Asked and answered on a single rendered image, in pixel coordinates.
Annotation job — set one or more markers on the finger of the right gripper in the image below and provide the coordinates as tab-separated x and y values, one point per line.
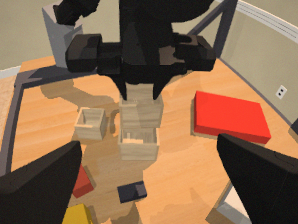
117	77
157	89

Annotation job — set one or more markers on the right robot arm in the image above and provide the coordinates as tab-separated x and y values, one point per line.
149	55

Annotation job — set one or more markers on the yellow rectangular block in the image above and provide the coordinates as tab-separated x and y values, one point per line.
78	214

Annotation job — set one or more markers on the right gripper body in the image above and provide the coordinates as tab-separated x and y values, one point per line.
87	51

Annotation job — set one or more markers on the red-brown block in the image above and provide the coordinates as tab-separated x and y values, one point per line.
83	185

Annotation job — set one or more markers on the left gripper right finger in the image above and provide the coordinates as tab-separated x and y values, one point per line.
266	181

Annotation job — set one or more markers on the red flat rectangular slab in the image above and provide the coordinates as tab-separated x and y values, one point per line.
215	114

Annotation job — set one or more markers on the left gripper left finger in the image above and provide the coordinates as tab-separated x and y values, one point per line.
39	192

